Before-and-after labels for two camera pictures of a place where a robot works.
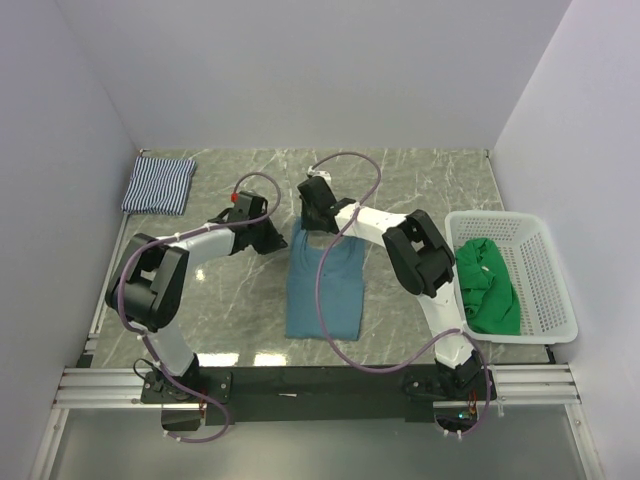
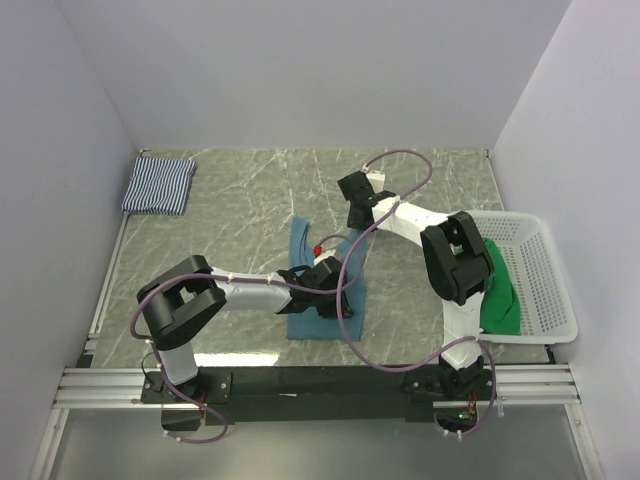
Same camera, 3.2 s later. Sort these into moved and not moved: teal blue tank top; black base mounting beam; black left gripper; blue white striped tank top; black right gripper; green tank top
Moved: black left gripper; black right gripper
Not moved: green tank top; black base mounting beam; blue white striped tank top; teal blue tank top
